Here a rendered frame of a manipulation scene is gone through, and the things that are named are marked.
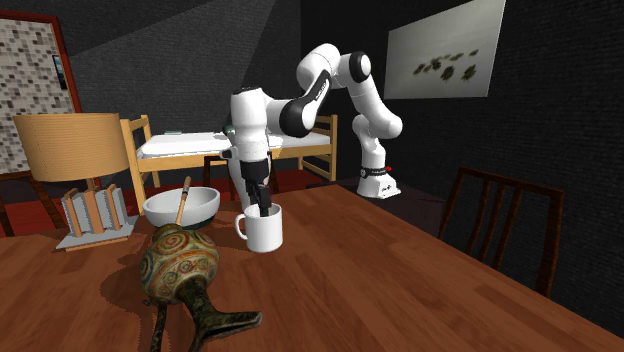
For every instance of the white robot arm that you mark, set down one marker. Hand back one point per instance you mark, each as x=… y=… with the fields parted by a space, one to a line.
x=248 y=122

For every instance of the white bowl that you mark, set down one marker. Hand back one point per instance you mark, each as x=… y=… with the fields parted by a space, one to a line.
x=200 y=204

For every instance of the wooden frame bed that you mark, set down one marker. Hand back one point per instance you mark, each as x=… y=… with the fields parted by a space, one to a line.
x=185 y=144

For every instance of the beige shade table lamp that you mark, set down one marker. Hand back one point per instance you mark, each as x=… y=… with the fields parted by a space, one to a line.
x=68 y=146

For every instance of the pale wall picture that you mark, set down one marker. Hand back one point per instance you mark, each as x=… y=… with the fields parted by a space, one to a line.
x=443 y=44

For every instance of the wooden stick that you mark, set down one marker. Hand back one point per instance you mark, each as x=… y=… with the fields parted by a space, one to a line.
x=183 y=202

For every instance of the dark wooden chair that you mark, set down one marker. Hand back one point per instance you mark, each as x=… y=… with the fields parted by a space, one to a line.
x=553 y=234

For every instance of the white mug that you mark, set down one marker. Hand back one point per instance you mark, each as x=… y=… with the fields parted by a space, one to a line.
x=265 y=234

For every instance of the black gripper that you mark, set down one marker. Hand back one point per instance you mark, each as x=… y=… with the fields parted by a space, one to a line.
x=254 y=171

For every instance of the red framed mosaic panel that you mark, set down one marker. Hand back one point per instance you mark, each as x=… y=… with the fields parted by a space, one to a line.
x=29 y=73

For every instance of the ornate patterned vase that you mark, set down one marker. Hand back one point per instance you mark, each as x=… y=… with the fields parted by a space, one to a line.
x=178 y=265

